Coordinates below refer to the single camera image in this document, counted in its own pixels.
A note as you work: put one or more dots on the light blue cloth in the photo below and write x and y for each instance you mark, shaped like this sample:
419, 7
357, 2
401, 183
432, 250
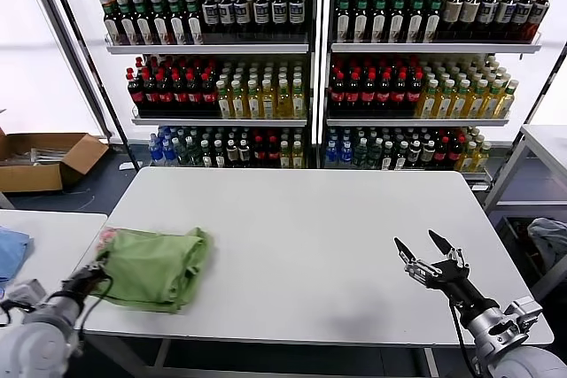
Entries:
13, 254

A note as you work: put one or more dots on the small dark bottle white cap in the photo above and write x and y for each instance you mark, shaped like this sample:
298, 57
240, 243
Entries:
415, 153
427, 153
244, 152
219, 156
388, 156
231, 152
205, 156
401, 156

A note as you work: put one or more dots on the dark bottle green white label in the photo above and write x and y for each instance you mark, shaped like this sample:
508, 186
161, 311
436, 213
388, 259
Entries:
194, 19
111, 19
379, 19
143, 19
177, 19
344, 19
361, 19
415, 19
160, 19
432, 19
127, 19
397, 19

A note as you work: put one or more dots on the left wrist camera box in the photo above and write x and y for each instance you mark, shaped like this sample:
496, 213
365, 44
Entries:
26, 291

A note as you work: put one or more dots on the large white folding table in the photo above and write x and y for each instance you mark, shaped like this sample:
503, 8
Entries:
465, 201

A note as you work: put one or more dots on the yellow drink bottle green label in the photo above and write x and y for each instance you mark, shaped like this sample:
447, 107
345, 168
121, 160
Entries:
298, 156
460, 105
505, 103
224, 105
475, 105
285, 105
491, 105
468, 157
482, 157
444, 105
239, 105
269, 105
254, 105
299, 105
286, 156
429, 105

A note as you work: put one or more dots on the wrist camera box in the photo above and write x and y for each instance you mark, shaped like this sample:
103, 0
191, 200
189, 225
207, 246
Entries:
26, 291
525, 307

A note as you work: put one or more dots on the cola bottle red cap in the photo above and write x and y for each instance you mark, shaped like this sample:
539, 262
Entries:
180, 95
368, 95
208, 95
194, 95
165, 95
414, 95
399, 95
339, 95
454, 154
136, 94
353, 95
383, 95
151, 94
440, 154
259, 154
274, 154

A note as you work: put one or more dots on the open cardboard box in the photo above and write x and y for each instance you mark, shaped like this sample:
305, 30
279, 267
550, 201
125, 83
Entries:
26, 179

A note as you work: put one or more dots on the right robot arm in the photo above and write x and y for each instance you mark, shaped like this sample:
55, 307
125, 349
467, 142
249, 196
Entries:
491, 329

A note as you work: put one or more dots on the grey crumpled cloth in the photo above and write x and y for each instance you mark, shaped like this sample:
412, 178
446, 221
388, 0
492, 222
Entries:
549, 241

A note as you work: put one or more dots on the grey shelf unit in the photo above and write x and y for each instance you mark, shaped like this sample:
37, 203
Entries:
208, 49
434, 48

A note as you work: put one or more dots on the brown tea bottle white label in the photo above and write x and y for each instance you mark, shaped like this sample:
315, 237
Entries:
539, 13

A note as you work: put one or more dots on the dark bottle white blue label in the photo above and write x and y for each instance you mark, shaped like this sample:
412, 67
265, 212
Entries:
261, 12
505, 11
242, 12
487, 10
279, 12
522, 11
211, 13
297, 12
226, 13

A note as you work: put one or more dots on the clear green bottle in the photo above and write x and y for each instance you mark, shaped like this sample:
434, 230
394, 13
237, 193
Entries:
361, 154
375, 154
182, 156
193, 156

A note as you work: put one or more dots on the metal parts in carton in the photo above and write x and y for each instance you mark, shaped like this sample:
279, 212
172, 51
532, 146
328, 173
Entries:
44, 156

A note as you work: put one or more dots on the blue water bottle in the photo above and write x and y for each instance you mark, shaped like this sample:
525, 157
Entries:
155, 153
168, 152
346, 154
331, 154

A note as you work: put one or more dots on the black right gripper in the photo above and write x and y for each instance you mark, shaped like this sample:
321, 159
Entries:
460, 285

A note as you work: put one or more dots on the dark bottle beige label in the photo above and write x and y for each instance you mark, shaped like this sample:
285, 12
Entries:
452, 13
469, 11

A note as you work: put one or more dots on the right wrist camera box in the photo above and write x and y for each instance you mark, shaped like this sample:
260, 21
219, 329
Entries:
525, 307

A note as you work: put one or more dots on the small white side table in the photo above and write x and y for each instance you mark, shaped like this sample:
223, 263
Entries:
57, 241

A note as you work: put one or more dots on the white paper scrap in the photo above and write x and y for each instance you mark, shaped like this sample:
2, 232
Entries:
126, 166

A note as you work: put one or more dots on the diagonal metal frame bar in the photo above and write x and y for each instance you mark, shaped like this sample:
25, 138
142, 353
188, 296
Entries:
95, 94

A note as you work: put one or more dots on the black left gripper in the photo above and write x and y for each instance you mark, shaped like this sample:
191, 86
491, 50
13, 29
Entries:
82, 285

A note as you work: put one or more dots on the light green polo shirt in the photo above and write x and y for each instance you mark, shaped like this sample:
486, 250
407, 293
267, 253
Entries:
155, 267

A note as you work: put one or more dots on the grey metal cart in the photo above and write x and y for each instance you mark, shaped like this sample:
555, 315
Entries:
547, 143

